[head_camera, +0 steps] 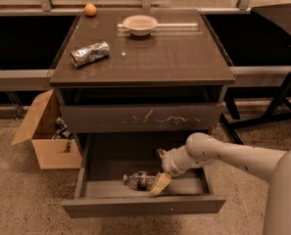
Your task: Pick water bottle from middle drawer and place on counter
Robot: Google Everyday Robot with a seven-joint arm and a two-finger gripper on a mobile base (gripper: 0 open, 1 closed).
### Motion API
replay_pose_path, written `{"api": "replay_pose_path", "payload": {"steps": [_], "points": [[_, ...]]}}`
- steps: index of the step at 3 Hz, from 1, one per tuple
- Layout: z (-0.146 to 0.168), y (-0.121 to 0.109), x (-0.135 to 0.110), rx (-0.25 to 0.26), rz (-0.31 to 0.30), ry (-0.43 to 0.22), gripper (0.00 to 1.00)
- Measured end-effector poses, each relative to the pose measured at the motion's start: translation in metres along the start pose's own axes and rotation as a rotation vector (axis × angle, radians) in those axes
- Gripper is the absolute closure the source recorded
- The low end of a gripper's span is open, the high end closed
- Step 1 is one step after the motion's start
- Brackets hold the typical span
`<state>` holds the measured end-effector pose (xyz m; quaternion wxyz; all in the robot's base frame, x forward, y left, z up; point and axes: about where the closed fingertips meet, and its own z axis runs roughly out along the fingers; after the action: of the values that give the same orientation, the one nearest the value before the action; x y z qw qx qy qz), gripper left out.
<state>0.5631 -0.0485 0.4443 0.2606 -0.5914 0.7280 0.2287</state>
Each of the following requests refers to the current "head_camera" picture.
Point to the silver foil chip bag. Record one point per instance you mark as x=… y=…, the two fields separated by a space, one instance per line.
x=90 y=54

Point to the metal window railing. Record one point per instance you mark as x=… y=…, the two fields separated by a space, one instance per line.
x=107 y=73

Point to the open grey middle drawer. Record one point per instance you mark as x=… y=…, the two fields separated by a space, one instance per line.
x=108 y=157

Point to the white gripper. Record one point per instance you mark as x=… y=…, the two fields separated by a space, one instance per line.
x=169 y=164

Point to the open cardboard box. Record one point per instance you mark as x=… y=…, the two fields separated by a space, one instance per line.
x=39 y=127

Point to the closed scratched grey drawer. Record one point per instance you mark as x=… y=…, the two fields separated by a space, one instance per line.
x=141 y=118

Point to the dark items in box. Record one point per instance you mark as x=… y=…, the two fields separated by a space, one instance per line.
x=62 y=131

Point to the white bowl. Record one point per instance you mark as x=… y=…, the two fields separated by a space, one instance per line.
x=140 y=25

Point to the grey drawer cabinet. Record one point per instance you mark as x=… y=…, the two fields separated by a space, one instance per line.
x=179 y=40

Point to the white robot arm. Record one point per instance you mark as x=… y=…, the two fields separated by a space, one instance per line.
x=272 y=166

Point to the orange fruit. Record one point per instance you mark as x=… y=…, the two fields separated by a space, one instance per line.
x=90 y=10

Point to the clear plastic water bottle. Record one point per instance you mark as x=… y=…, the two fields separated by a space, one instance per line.
x=139 y=180

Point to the black rolling table stand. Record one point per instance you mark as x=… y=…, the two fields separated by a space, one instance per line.
x=279 y=107

